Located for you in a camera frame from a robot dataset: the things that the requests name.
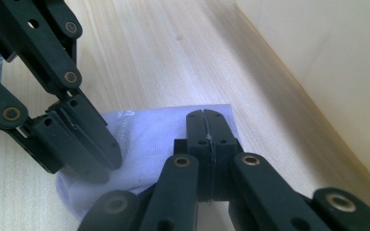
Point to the lilac sock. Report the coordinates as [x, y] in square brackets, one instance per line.
[154, 144]

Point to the white divided storage box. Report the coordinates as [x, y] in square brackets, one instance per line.
[334, 64]

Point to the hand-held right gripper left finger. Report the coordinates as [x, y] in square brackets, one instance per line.
[199, 134]

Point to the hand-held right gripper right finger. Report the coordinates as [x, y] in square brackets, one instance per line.
[221, 141]

